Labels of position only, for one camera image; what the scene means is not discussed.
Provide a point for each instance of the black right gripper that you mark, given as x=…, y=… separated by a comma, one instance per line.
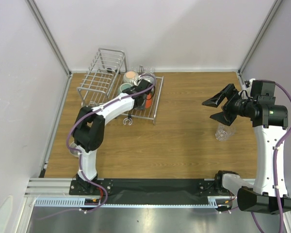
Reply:
x=229, y=107

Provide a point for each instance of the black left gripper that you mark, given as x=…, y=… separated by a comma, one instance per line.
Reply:
x=137, y=107

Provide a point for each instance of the orange mug white inside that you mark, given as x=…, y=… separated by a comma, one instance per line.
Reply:
x=148, y=101

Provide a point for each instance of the grey green ceramic mug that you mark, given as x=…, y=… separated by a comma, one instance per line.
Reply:
x=123, y=86

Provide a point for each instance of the clear faceted glass cup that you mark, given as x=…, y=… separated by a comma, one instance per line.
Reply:
x=224, y=132

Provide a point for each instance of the white ribbed ceramic mug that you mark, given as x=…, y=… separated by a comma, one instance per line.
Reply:
x=130, y=77

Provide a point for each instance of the beige brown steel tumbler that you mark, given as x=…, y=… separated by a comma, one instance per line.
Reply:
x=73, y=150

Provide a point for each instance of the large teal glazed mug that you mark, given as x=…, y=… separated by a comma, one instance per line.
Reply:
x=150, y=77

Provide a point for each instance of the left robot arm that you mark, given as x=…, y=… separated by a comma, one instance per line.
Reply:
x=87, y=134

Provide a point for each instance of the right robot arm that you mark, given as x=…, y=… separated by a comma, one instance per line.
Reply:
x=268, y=194

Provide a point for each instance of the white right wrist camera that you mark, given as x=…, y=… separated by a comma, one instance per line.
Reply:
x=248, y=84

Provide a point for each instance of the silver wire dish rack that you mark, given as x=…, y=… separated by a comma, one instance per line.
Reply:
x=104, y=76

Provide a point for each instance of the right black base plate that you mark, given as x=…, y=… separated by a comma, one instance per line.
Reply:
x=206, y=187

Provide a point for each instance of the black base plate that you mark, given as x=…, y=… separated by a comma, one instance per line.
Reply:
x=206, y=187
x=83, y=188

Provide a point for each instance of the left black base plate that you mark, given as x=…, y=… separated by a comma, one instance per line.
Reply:
x=83, y=188

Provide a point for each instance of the aluminium front rail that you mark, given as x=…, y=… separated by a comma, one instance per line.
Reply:
x=54, y=192

